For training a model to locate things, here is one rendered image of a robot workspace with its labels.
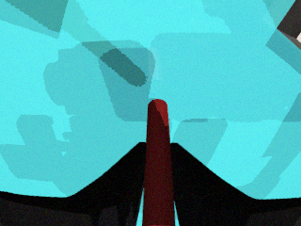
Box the dark red peg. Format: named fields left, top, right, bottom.
left=142, top=99, right=176, bottom=226

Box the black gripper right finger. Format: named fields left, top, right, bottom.
left=170, top=143, right=301, bottom=226

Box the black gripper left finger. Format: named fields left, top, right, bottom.
left=0, top=142, right=147, bottom=226

